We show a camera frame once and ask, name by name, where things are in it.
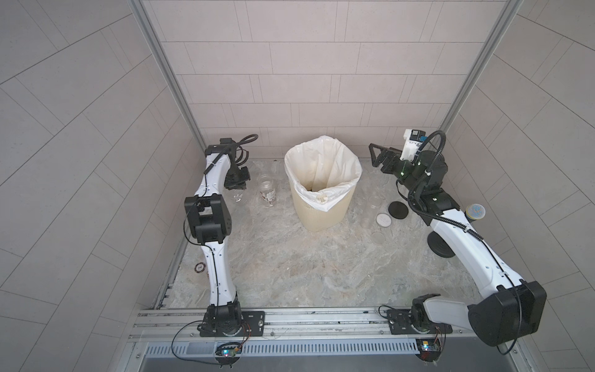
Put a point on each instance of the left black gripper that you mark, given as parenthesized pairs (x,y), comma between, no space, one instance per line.
(240,184)

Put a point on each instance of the beige ribbed trash bin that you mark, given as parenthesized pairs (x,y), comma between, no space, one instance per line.
(315,220)

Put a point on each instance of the white trash bag liner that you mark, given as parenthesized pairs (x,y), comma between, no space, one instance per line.
(322,171)

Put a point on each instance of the aluminium mounting rail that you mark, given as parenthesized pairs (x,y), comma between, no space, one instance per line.
(180,325)

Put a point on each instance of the black lid glass jar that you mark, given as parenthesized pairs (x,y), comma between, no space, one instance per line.
(376,179)

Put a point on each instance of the white jar lid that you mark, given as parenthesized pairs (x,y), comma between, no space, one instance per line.
(384,220)

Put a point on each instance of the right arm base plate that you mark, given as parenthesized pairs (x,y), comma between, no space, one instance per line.
(400,322)

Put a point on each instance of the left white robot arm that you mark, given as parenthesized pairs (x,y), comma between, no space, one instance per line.
(210,223)

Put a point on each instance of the right circuit board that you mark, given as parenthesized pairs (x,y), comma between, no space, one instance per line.
(429,350)

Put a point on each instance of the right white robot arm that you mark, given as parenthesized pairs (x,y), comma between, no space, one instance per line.
(511,307)

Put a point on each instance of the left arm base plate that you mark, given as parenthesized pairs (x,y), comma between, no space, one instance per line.
(222,323)

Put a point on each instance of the circuit board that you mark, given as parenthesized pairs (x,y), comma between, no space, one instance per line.
(228,350)
(429,350)

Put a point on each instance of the white lid rose tea jar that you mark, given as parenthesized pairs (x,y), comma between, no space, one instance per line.
(267,189)

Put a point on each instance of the left circuit board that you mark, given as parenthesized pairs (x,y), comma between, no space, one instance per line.
(228,350)

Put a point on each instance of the round knob on stalk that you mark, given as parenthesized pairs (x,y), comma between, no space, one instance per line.
(439,246)

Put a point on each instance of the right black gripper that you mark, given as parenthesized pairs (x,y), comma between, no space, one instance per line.
(390,153)

